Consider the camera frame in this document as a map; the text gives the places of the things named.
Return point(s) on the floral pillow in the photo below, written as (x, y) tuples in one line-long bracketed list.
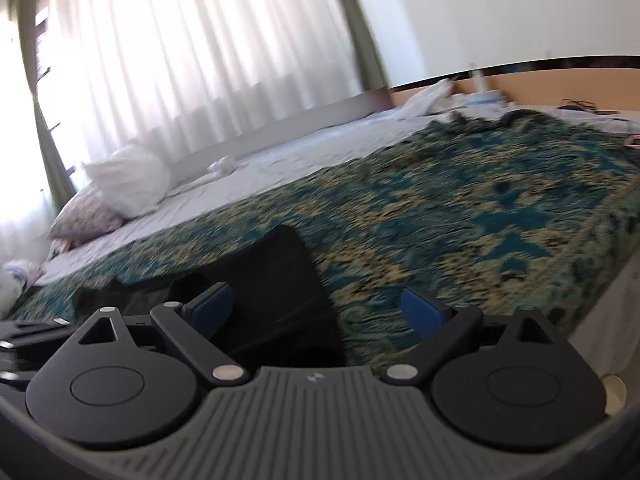
[(85, 217)]

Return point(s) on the white sheer curtain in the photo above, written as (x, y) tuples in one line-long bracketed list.
[(175, 45)]

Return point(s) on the blue and white box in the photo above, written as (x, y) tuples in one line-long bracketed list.
[(485, 100)]

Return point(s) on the white bed sheet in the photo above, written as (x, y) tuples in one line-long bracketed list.
[(300, 155)]

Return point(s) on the white bottle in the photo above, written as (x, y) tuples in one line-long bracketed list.
[(480, 80)]

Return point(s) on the white floral quilt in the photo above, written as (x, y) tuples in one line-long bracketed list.
[(10, 285)]

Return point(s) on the wooden headboard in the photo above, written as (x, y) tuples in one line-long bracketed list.
[(550, 85)]

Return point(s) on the white pillow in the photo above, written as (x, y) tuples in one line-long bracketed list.
[(127, 180)]

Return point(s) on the small white cloth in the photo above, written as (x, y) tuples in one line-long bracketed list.
[(222, 165)]

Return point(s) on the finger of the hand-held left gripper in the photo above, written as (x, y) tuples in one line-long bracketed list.
[(15, 365), (35, 331)]

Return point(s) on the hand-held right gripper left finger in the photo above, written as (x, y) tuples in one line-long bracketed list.
[(212, 306)]

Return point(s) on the green curtain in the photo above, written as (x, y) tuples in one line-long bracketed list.
[(47, 160), (367, 35)]

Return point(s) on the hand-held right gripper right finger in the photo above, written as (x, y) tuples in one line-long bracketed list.
[(422, 312)]

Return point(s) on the teal patterned blanket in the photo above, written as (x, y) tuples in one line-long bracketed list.
[(450, 200)]

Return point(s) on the black pants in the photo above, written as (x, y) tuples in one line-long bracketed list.
[(280, 280)]

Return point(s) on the white crumpled cloth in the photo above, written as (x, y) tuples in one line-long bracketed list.
[(427, 100)]

